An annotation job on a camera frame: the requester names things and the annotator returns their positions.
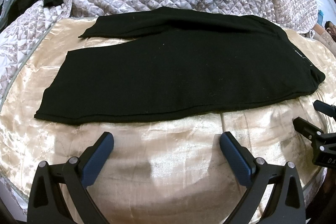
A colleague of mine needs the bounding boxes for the golden satin bed sheet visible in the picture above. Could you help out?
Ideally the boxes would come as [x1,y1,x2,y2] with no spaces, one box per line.
[1,18,335,223]

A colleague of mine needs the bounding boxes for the black pants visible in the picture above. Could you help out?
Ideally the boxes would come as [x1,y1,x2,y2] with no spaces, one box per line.
[35,7,325,125]

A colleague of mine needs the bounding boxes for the blue bottle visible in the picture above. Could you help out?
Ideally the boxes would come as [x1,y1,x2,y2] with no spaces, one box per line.
[317,9,324,26]

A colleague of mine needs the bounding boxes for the reclining person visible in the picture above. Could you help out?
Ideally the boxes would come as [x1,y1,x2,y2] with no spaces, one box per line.
[313,21,335,53]

